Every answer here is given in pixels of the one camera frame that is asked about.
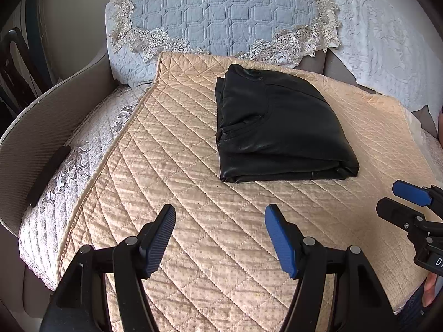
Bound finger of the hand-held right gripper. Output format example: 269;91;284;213
392;179;443;208
376;197;443;233

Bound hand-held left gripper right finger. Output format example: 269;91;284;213
264;204;399;332

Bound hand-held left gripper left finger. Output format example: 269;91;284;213
40;204;177;332

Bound black leather jacket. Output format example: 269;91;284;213
215;64;360;183

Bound person's right hand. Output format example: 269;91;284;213
423;273;438;307

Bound beige quilted blanket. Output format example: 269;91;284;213
59;51;438;332

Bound person's blue jeans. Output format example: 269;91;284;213
403;282;443;332

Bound silver floral quilted seat cover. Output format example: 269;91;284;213
19;85;443;291

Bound white embossed cushion cover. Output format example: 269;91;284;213
323;0;443;113
105;0;163;88

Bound grey sofa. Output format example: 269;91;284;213
0;50;443;322

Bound light blue quilted lace cover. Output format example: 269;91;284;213
110;0;342;66

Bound blue white striped cloth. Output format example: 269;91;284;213
14;0;52;87

